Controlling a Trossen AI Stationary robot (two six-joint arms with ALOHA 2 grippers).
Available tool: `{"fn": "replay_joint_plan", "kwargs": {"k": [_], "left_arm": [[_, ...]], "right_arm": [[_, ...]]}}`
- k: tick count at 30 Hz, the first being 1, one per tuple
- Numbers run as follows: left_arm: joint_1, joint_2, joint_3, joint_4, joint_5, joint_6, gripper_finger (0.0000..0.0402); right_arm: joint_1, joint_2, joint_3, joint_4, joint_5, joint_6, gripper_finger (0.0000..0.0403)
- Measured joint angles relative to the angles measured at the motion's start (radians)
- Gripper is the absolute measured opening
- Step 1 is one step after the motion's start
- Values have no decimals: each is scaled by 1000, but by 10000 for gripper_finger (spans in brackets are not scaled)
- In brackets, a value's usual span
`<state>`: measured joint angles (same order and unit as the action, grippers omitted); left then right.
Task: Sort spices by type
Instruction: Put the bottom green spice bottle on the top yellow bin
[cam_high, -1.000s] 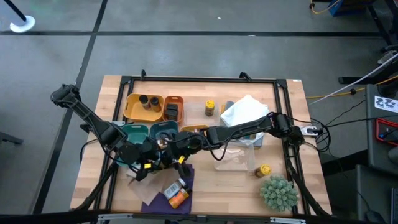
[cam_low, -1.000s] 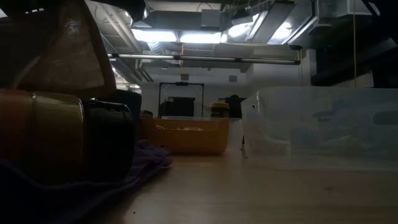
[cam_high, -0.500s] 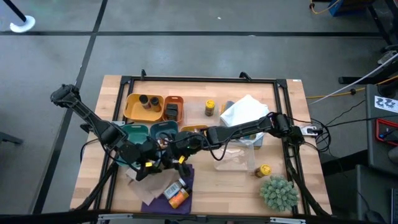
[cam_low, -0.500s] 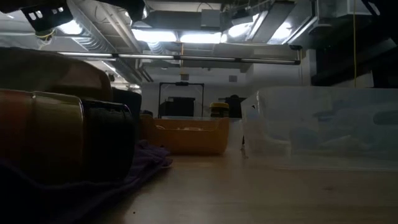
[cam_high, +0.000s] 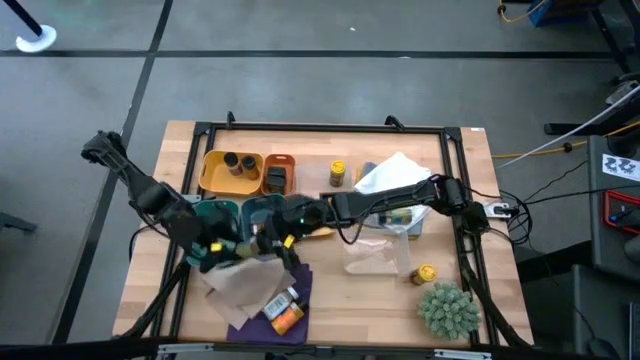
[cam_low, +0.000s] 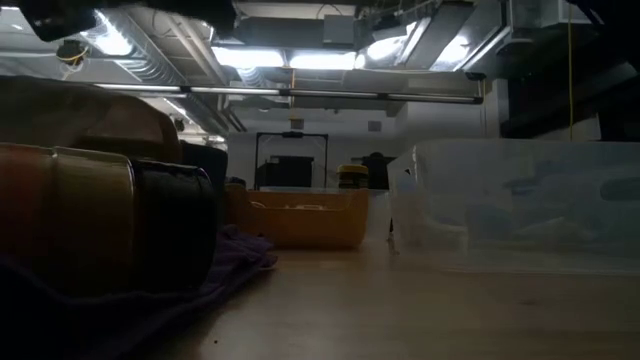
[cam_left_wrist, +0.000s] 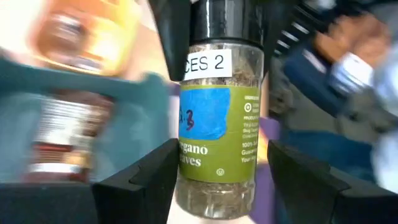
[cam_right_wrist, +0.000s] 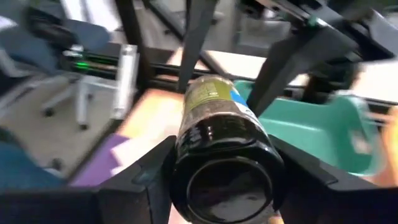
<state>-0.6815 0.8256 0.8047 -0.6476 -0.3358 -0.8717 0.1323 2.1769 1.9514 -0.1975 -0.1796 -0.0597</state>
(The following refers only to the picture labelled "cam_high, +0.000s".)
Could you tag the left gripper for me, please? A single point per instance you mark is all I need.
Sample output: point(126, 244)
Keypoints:
point(210, 227)

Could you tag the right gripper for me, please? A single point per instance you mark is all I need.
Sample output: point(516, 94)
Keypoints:
point(295, 225)

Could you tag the olive spice jar black lid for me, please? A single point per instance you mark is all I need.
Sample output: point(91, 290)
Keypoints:
point(246, 249)

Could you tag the white-label spice jar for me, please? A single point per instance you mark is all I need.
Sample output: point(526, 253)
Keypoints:
point(277, 304)

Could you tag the orange spice jar black lid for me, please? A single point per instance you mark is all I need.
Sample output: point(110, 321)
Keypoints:
point(286, 318)

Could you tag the brown spice jar dark lid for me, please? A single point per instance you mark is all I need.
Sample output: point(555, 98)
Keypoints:
point(248, 167)

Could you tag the purple spice jar dark lid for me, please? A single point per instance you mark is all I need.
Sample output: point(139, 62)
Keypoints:
point(232, 162)

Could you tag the yellow-lid spice jar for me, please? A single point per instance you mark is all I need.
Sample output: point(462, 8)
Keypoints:
point(337, 172)
point(425, 273)

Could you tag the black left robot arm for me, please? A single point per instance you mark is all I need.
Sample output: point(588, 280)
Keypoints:
point(145, 192)

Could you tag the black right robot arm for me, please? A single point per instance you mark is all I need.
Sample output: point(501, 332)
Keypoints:
point(390, 200)

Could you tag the blue plastic bin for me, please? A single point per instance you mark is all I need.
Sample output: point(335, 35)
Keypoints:
point(257, 212)

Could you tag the green plastic bin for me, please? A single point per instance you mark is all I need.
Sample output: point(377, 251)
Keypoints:
point(231, 206)

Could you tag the small yellow plastic bin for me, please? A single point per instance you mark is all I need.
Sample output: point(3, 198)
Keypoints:
point(325, 232)

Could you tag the large yellow plastic bin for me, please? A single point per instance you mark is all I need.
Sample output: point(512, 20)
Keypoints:
point(215, 177)

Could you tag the clear plastic container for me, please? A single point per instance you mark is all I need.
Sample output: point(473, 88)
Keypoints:
point(375, 255)
point(312, 177)

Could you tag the orange plastic bin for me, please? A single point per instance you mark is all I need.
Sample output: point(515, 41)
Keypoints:
point(287, 165)

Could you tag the purple cloth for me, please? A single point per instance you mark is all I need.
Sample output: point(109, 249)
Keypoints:
point(295, 327)

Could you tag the blue-yellow label spice jar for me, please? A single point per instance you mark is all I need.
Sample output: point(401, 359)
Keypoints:
point(400, 216)

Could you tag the white cloth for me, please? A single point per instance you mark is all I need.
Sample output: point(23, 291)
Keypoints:
point(395, 172)

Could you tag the green artificial plant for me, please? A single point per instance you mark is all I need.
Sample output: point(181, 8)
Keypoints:
point(447, 312)

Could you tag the stanchion with white base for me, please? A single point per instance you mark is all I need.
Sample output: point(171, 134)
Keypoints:
point(47, 36)

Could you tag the black stand foot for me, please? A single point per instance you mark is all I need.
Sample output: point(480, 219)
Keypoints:
point(565, 128)

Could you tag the grey side desk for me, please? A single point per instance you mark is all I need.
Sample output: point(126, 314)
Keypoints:
point(597, 175)

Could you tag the red-framed device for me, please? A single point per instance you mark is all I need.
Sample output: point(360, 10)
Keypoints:
point(606, 212)

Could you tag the white marker sheet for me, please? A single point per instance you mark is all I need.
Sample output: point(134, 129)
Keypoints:
point(620, 167)

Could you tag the blue box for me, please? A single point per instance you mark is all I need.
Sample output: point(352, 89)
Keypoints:
point(545, 12)

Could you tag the silver aluminium rail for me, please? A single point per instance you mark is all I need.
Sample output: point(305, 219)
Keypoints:
point(185, 348)

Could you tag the black rig frame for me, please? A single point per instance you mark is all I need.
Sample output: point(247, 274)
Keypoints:
point(325, 128)

